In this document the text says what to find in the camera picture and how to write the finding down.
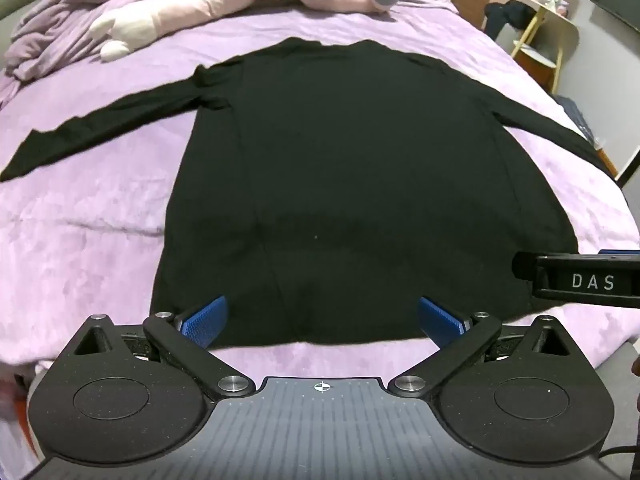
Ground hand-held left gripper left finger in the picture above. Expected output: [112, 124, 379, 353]
[74, 295, 257, 402]

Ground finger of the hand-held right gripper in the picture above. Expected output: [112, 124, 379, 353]
[512, 248, 640, 282]

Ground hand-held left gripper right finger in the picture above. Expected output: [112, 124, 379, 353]
[387, 295, 572, 401]

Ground black long-sleeve shirt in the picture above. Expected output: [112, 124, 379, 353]
[0, 36, 618, 348]

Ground dark clothes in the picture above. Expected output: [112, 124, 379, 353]
[483, 0, 542, 42]

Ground bed with purple sheet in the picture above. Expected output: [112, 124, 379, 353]
[0, 0, 640, 376]

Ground blue grey cloth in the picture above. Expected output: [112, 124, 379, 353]
[555, 95, 600, 145]

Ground yellow wooden side table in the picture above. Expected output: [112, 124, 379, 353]
[510, 0, 581, 96]

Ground long pink plush toy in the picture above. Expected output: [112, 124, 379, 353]
[90, 0, 294, 62]

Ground crumpled purple blanket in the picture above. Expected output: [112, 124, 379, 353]
[0, 0, 213, 107]

